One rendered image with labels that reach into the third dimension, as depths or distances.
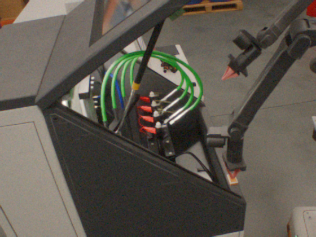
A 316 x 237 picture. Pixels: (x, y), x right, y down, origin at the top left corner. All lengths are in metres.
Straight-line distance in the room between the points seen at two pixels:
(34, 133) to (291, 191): 2.06
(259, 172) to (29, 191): 1.99
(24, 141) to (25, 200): 0.24
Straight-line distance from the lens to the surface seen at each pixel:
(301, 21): 1.01
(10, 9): 6.98
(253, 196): 2.62
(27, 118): 0.98
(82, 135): 0.99
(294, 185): 2.74
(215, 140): 1.22
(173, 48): 2.35
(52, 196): 1.16
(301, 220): 2.16
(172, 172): 1.10
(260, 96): 1.09
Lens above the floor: 1.91
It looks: 34 degrees down
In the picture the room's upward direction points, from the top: 7 degrees counter-clockwise
